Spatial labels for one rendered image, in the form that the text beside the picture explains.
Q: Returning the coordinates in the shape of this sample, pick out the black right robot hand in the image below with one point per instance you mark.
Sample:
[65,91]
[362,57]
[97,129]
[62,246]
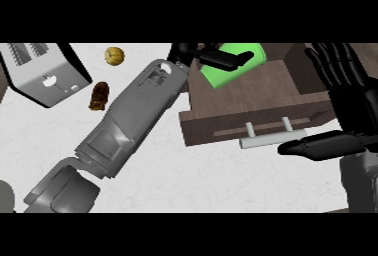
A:
[350,100]

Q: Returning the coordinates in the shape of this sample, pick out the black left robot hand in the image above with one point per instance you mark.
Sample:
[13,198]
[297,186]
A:
[218,59]

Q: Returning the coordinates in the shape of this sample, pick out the green cup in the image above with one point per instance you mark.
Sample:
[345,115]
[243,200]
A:
[233,68]

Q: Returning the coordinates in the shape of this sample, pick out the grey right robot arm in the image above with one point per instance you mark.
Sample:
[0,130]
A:
[359,181]

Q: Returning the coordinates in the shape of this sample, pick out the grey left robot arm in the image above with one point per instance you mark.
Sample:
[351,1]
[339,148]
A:
[118,133]

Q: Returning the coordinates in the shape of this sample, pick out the brown wooden drawer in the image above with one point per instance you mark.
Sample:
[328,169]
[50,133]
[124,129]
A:
[255,103]

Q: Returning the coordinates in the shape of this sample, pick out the silver toaster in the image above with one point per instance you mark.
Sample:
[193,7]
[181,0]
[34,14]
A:
[41,73]

